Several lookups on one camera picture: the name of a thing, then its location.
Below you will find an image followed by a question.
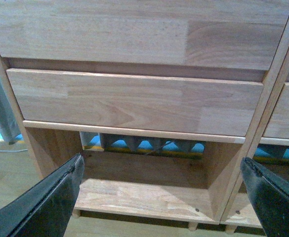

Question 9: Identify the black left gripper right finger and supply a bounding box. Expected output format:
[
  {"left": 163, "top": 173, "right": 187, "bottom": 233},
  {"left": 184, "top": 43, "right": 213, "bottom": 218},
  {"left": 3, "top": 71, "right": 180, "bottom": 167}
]
[{"left": 240, "top": 157, "right": 289, "bottom": 237}]

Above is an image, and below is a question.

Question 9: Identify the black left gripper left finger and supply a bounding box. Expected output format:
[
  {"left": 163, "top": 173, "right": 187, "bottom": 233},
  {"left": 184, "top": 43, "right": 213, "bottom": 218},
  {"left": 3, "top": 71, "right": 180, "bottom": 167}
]
[{"left": 0, "top": 153, "right": 84, "bottom": 237}]

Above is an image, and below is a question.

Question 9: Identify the left wooden shelf cabinet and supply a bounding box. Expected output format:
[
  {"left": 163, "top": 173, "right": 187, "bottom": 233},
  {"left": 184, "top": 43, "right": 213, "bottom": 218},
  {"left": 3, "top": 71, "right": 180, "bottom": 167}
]
[{"left": 0, "top": 0, "right": 289, "bottom": 232}]

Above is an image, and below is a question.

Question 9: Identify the wooden shelf cabinet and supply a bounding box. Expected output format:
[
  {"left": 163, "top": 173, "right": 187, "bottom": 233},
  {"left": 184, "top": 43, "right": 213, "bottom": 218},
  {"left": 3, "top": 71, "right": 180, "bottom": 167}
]
[
  {"left": 0, "top": 0, "right": 289, "bottom": 232},
  {"left": 220, "top": 29, "right": 289, "bottom": 234}
]

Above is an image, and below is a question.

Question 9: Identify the right wooden shelf cabinet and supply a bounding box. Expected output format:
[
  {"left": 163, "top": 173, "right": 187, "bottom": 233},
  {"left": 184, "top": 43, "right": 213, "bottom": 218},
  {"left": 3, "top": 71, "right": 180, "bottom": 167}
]
[{"left": 220, "top": 29, "right": 289, "bottom": 234}]

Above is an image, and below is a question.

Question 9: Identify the lower right wooden drawer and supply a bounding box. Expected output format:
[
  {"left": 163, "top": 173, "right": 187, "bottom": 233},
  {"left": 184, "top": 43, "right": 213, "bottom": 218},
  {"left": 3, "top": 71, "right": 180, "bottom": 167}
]
[{"left": 264, "top": 82, "right": 289, "bottom": 139}]

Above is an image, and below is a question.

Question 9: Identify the wooden drawer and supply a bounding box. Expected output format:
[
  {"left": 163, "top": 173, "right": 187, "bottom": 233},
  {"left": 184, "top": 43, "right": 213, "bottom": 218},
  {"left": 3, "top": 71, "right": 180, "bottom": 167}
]
[
  {"left": 6, "top": 69, "right": 263, "bottom": 136},
  {"left": 264, "top": 82, "right": 289, "bottom": 139},
  {"left": 0, "top": 0, "right": 289, "bottom": 70}
]

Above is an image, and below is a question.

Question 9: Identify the lower left wooden drawer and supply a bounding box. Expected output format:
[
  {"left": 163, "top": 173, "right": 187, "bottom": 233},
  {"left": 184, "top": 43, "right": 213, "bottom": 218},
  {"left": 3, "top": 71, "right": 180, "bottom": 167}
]
[{"left": 6, "top": 69, "right": 263, "bottom": 136}]

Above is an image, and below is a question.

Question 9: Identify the grey lattice barrier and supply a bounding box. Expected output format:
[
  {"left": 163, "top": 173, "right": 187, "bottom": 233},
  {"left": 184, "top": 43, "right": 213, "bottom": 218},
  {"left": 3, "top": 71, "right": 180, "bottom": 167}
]
[{"left": 93, "top": 133, "right": 206, "bottom": 159}]

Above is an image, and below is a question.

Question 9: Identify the upper left wooden drawer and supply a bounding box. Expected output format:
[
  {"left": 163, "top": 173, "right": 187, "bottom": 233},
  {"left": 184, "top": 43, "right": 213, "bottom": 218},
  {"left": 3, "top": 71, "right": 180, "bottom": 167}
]
[{"left": 0, "top": 0, "right": 289, "bottom": 70}]

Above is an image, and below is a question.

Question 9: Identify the white cable on floor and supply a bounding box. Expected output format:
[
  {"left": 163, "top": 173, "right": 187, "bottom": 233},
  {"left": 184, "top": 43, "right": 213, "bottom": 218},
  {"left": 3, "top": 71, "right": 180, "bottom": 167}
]
[{"left": 0, "top": 148, "right": 28, "bottom": 154}]

